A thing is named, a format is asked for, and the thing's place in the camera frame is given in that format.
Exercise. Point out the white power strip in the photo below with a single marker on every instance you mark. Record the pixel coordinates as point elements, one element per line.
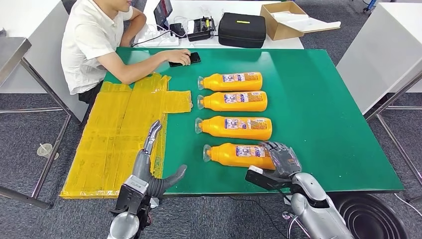
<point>165,41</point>

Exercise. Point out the person's left forearm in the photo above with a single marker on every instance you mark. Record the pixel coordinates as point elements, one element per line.
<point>135,26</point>

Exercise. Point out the stainless steel table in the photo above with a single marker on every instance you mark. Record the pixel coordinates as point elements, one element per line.
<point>10,52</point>

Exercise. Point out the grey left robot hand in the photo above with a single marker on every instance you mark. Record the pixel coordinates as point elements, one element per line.
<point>141,165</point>

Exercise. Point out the clear plastic cup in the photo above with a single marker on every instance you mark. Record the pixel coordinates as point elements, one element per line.
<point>45,151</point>

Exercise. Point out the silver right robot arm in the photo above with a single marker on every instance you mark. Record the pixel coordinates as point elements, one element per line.
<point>313,211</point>

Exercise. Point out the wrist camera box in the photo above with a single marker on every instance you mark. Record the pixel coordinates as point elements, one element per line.
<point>263,179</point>
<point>132,194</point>

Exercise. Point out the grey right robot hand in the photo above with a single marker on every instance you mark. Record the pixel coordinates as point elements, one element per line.
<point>285,161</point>

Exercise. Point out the black label printer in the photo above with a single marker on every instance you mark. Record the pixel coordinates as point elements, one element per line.
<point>201,31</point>

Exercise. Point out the person's right hand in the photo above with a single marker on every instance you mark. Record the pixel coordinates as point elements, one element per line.
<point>179,56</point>

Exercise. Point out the white desk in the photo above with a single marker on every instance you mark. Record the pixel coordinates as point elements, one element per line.
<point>39,49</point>

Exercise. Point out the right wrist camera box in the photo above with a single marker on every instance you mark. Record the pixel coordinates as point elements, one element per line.
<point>263,179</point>

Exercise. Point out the black power adapter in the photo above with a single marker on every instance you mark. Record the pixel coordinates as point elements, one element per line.
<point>178,29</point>

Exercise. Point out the black tablet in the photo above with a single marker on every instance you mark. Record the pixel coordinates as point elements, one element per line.
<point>162,11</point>

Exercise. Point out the black zip case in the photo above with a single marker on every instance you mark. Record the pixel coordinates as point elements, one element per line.
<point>242,33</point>

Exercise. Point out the white paper sheet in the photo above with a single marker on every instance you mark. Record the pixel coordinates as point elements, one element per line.
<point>313,23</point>

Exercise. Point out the person's right forearm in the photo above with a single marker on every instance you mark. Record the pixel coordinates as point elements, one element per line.
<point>141,71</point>

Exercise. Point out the black round stool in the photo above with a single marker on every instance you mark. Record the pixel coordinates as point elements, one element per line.
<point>369,214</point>

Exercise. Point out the person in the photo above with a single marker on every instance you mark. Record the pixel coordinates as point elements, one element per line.
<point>85,43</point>

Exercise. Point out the brown cardboard box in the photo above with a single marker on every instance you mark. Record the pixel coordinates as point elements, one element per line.
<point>280,31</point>

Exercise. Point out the black smartphone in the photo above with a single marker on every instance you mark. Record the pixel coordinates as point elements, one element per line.
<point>195,57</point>

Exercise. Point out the yellow taped cardboard mat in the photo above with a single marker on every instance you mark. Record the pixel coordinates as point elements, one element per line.
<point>99,138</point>

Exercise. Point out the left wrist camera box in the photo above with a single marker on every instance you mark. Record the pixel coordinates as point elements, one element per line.
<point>132,194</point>

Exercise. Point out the white side table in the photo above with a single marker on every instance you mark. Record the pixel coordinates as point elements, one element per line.
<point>379,56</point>

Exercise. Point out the orange detergent bottle clear cap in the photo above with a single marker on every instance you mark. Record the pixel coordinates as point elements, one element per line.
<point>237,84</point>
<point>230,156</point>
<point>230,131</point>
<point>237,105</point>

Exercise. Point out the blue cart frame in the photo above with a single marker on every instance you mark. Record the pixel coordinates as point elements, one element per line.
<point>370,5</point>

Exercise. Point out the steel table leg frame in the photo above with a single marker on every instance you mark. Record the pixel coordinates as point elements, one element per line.
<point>394,96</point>

